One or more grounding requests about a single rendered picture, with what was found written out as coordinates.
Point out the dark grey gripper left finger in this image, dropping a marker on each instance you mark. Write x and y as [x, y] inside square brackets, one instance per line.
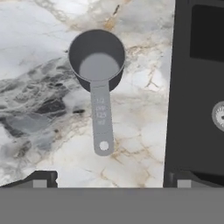
[43, 178]

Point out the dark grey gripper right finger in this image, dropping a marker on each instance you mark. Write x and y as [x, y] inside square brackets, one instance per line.
[186, 178]

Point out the grey measuring cup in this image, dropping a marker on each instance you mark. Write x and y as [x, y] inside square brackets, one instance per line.
[97, 64]

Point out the black appliance with round gauge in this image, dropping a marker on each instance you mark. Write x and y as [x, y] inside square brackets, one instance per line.
[195, 102]

